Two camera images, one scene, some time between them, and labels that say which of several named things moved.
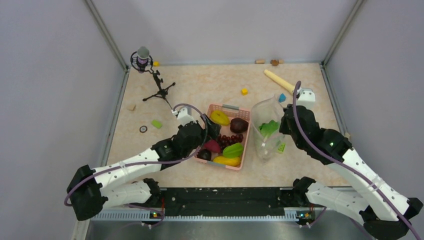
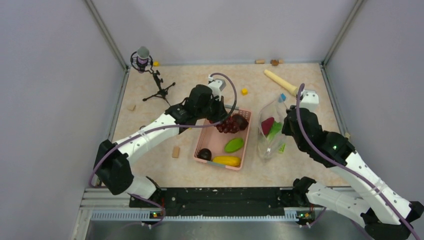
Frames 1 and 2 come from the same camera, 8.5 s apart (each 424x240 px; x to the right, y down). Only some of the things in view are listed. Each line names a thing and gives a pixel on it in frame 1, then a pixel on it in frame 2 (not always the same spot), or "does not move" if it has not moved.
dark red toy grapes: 224,141 to 228,126
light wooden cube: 131,107 does not move
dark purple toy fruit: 204,154 does not move
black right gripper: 283,128 does not move
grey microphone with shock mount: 141,61 does not move
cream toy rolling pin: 289,87 does not move
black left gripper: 211,132 to 221,112
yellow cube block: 244,91 does not move
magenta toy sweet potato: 213,145 to 267,124
